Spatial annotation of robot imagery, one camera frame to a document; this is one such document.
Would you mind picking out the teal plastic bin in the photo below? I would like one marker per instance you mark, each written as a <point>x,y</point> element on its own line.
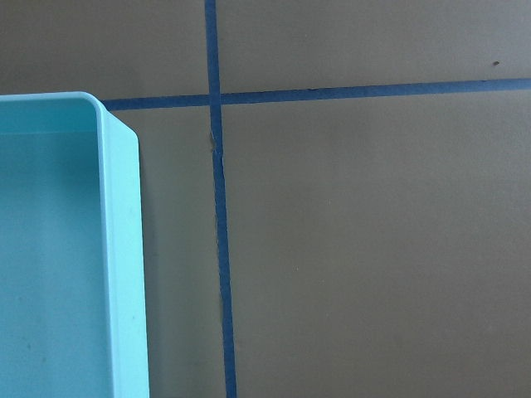
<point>73,320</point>

